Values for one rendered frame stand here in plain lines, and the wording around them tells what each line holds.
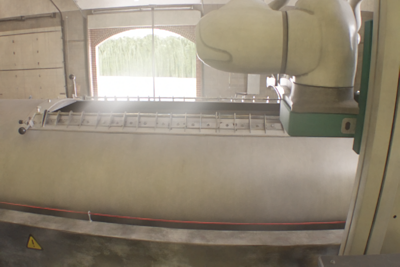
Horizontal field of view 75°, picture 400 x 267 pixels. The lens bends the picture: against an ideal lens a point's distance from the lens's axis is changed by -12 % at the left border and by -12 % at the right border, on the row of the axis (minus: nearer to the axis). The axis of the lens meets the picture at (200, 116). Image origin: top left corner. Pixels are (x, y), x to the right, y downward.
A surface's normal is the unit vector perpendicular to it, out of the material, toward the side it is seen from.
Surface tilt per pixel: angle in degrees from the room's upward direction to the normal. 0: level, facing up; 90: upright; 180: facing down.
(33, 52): 90
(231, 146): 40
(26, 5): 90
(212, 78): 90
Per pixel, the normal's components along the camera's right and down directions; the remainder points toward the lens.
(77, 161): -0.06, -0.40
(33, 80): -0.07, 0.24
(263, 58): -0.12, 0.65
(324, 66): -0.40, 0.26
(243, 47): -0.24, 0.42
